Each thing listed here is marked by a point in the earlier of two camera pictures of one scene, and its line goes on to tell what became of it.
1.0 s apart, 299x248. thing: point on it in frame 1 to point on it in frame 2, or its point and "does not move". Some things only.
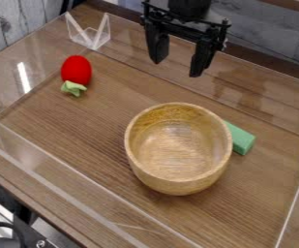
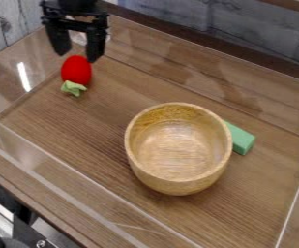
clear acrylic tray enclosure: x=138 y=155 does not move
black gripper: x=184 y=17 to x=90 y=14
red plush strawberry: x=77 y=73 does not move
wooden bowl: x=178 y=146 does not move
